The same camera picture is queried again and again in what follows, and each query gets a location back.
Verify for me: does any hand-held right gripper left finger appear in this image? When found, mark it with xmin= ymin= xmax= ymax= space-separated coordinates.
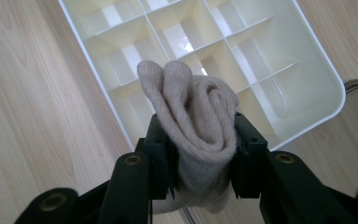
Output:
xmin=135 ymin=113 xmax=181 ymax=201

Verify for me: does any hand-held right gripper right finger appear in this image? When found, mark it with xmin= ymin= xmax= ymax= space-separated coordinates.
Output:
xmin=230 ymin=111 xmax=269 ymax=200

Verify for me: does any beige sock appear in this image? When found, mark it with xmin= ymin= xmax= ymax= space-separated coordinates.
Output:
xmin=136 ymin=60 xmax=241 ymax=216

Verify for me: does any white divided storage box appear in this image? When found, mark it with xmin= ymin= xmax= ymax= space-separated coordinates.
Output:
xmin=57 ymin=0 xmax=347 ymax=152

